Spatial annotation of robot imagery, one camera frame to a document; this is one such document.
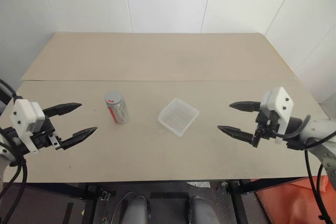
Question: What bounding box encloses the dark grey rounded shape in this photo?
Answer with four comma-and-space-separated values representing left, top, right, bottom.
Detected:
122, 195, 152, 224
187, 195, 219, 224

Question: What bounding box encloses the thin grey wire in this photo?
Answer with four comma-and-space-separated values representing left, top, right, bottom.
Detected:
108, 191, 138, 224

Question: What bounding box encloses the clear plastic tray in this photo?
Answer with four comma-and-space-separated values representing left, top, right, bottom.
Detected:
157, 98, 201, 138

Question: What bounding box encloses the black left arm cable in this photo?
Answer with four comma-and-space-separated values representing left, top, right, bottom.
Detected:
0, 78, 28, 224

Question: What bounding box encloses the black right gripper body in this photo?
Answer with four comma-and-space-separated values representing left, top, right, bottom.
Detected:
252, 111, 279, 148

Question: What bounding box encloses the silver red can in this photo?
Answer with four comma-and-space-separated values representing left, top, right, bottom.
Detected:
106, 97, 130, 125

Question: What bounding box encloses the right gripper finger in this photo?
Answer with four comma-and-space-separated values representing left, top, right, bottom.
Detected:
228, 100, 262, 113
217, 125, 256, 145

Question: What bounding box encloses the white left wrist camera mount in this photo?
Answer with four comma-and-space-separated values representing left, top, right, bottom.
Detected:
10, 99, 46, 154

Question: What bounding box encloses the orange sheet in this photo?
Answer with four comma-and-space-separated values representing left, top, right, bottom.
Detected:
255, 176, 336, 224

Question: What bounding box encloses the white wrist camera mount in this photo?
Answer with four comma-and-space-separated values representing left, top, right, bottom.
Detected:
10, 99, 46, 154
259, 86, 295, 145

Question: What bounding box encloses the small metal bracket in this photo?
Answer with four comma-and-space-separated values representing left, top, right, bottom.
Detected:
98, 188, 111, 201

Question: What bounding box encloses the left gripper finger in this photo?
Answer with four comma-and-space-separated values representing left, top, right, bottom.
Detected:
41, 102, 83, 118
61, 126, 98, 148

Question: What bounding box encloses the long black hanging cable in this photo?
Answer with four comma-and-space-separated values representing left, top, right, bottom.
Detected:
303, 149, 332, 224

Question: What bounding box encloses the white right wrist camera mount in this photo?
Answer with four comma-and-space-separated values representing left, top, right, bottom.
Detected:
259, 86, 295, 145

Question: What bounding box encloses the black metal table frame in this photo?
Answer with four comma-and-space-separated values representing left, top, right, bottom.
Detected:
23, 178, 299, 224

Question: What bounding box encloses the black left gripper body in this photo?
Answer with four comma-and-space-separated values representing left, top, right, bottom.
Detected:
30, 118, 64, 152

